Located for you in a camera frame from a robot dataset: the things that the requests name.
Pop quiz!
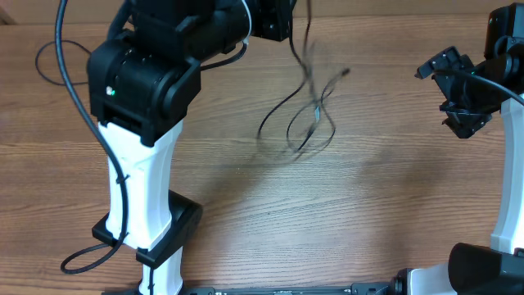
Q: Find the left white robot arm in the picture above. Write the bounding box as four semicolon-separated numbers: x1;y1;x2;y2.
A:
87;0;294;294

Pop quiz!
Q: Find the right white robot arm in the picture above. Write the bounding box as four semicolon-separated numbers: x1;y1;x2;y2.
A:
391;2;523;295

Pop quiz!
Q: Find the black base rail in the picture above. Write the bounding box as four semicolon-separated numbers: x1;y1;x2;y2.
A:
102;281;394;295

